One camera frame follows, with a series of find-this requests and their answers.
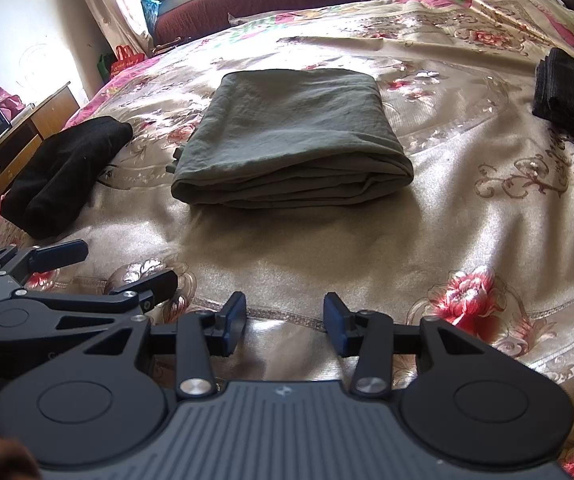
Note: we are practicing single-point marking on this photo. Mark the floral satin bedspread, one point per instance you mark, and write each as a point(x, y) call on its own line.
point(347, 255)

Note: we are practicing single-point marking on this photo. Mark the black checked folded pants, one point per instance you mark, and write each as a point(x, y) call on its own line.
point(572, 95)

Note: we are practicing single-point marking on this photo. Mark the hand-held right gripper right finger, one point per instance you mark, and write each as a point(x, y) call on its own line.
point(331, 327)

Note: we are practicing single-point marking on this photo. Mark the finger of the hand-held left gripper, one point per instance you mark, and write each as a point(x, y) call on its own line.
point(59, 254)
point(144, 287)

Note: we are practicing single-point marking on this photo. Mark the pink cloth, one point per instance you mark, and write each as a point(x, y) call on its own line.
point(9, 102)

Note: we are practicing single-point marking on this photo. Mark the blue plastic bag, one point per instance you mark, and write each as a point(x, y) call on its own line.
point(149, 12)

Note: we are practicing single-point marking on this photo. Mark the maroon padded bench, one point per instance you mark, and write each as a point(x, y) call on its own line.
point(267, 5)

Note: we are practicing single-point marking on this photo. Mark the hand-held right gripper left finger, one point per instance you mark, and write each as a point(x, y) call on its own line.
point(237, 322)

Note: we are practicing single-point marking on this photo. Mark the wooden desk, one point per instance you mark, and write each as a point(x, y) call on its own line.
point(42, 120)

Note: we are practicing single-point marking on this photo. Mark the red bag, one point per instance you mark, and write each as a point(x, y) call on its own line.
point(126, 60)

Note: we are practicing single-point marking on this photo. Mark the green bag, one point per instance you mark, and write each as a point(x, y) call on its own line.
point(104, 66)

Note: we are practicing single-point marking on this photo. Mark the black garment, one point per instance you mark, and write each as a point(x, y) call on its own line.
point(62, 175)

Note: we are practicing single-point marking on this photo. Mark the grey-green pants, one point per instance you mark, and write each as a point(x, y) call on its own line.
point(292, 135)

